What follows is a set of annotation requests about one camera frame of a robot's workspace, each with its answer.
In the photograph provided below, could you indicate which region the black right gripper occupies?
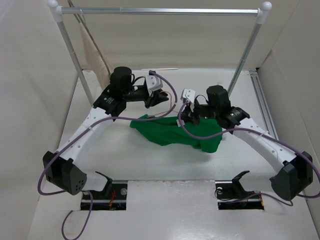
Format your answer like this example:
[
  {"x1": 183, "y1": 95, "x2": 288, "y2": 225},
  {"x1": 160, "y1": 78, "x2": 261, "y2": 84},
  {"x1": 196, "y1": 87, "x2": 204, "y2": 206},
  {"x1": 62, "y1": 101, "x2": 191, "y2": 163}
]
[{"x1": 178, "y1": 98, "x2": 219, "y2": 125}]

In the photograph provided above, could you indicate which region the green t shirt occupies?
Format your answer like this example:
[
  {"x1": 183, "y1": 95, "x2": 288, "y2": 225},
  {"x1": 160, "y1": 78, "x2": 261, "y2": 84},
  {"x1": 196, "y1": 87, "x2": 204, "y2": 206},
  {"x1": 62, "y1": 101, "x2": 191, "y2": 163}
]
[{"x1": 129, "y1": 116, "x2": 223, "y2": 154}]

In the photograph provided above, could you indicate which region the pink wire hanger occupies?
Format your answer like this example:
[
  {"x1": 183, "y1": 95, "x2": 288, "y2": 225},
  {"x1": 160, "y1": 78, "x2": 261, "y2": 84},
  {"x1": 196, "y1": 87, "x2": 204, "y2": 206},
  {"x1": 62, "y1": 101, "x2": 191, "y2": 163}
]
[{"x1": 147, "y1": 90, "x2": 174, "y2": 117}]

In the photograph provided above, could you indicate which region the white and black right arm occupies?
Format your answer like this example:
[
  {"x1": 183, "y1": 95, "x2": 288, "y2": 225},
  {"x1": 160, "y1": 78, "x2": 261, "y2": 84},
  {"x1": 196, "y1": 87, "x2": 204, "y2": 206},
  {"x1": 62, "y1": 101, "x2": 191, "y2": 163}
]
[{"x1": 178, "y1": 85, "x2": 314, "y2": 201}]

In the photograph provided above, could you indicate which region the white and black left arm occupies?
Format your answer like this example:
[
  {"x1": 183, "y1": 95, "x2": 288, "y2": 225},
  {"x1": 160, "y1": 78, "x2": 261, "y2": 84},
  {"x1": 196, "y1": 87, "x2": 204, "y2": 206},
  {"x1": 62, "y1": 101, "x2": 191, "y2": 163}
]
[{"x1": 42, "y1": 66, "x2": 169, "y2": 199}]

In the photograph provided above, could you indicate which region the beige garment on hanger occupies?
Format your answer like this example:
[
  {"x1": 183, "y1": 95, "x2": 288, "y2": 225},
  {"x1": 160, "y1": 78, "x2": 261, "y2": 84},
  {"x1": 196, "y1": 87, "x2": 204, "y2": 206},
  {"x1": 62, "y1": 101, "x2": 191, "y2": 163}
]
[{"x1": 79, "y1": 23, "x2": 114, "y2": 90}]

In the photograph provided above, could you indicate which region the white and metal clothes rack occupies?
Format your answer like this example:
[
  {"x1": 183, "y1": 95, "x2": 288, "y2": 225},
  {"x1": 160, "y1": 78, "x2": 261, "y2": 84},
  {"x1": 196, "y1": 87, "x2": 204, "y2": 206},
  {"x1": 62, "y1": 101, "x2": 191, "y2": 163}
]
[{"x1": 46, "y1": 0, "x2": 273, "y2": 105}]

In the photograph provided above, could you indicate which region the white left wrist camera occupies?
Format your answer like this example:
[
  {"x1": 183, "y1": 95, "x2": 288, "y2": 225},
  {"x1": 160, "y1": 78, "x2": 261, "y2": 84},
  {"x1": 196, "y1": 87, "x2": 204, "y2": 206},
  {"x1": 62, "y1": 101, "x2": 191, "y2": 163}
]
[{"x1": 145, "y1": 75, "x2": 163, "y2": 95}]

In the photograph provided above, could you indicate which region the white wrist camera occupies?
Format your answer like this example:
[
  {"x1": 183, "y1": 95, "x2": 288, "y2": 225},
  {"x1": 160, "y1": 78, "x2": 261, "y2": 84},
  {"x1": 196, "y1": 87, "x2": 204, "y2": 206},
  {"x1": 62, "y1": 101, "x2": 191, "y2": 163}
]
[
  {"x1": 180, "y1": 88, "x2": 196, "y2": 112},
  {"x1": 145, "y1": 75, "x2": 163, "y2": 95}
]

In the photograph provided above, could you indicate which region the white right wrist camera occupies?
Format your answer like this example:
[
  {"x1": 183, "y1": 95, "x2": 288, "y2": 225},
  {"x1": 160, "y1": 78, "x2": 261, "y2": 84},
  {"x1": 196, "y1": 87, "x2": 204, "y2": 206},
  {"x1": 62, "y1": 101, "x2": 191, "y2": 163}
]
[{"x1": 180, "y1": 88, "x2": 196, "y2": 112}]

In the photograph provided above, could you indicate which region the aluminium rail at right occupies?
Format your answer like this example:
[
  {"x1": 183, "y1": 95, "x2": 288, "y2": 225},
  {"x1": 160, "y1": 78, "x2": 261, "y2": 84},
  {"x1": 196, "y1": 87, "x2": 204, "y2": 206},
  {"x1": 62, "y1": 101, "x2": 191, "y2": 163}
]
[{"x1": 249, "y1": 70, "x2": 279, "y2": 140}]

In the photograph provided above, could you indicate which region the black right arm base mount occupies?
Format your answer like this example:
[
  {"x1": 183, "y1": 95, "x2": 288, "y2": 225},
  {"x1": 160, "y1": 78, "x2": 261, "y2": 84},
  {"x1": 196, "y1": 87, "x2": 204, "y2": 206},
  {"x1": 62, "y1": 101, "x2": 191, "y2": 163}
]
[{"x1": 214, "y1": 170, "x2": 265, "y2": 210}]

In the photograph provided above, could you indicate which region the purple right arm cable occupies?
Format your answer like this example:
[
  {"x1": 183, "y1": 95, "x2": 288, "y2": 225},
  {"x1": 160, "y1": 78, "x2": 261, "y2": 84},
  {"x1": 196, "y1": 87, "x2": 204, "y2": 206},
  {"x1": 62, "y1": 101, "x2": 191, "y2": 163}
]
[{"x1": 178, "y1": 99, "x2": 320, "y2": 206}]

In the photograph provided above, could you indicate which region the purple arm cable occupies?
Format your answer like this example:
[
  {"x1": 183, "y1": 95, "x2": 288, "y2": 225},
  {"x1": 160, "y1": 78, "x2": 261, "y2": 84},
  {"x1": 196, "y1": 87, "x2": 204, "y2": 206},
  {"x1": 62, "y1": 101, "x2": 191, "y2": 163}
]
[
  {"x1": 178, "y1": 99, "x2": 320, "y2": 206},
  {"x1": 37, "y1": 70, "x2": 179, "y2": 240}
]

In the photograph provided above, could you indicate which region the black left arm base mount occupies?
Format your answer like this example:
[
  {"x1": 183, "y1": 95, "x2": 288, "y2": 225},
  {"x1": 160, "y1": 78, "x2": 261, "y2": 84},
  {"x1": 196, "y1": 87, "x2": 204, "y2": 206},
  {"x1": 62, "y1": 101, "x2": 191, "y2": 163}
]
[{"x1": 80, "y1": 171, "x2": 128, "y2": 211}]

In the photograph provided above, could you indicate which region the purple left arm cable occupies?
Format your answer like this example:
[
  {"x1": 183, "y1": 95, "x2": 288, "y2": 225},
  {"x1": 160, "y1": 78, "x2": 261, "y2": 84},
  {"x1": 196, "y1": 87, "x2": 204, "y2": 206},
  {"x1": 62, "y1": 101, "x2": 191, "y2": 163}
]
[{"x1": 37, "y1": 70, "x2": 179, "y2": 240}]

